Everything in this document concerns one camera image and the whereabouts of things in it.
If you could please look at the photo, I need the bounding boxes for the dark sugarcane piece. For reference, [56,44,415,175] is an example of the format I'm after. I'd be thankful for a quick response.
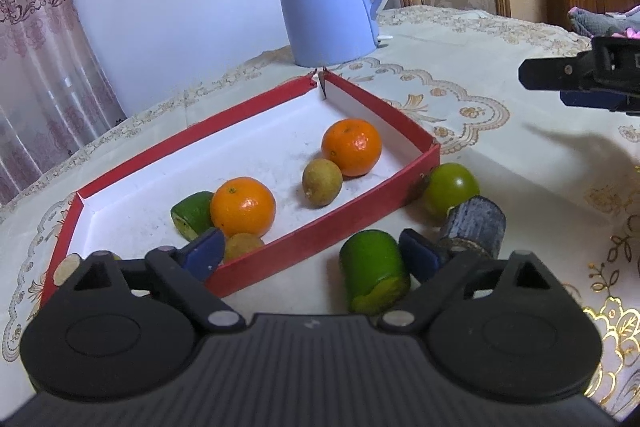
[436,196,506,259]
[52,253,84,287]

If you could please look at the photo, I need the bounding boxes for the green cut cucumber piece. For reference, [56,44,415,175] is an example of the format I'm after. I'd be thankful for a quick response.
[170,191,214,242]
[340,230,411,315]

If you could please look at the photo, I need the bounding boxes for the yellow-brown small fruit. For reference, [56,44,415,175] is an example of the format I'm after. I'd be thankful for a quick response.
[224,233,264,263]
[302,158,343,207]

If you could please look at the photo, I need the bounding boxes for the round green fruit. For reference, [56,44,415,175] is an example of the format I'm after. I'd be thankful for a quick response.
[422,162,480,222]

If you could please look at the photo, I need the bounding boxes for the large orange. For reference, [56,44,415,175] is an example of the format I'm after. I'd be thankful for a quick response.
[209,176,277,237]

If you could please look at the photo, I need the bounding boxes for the grey pink cloth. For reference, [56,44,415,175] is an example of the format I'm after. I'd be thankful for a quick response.
[567,5,640,39]

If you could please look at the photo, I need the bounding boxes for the cream lace tablecloth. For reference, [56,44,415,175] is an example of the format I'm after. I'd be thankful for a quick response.
[1,6,639,417]

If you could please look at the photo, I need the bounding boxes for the small orange mandarin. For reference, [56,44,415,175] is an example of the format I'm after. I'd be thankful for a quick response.
[321,118,382,178]

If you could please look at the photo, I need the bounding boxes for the red cardboard tray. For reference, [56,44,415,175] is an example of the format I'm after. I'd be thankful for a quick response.
[43,70,440,297]

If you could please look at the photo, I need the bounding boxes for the patterned pink curtain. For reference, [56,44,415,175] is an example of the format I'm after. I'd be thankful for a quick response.
[1,0,125,202]

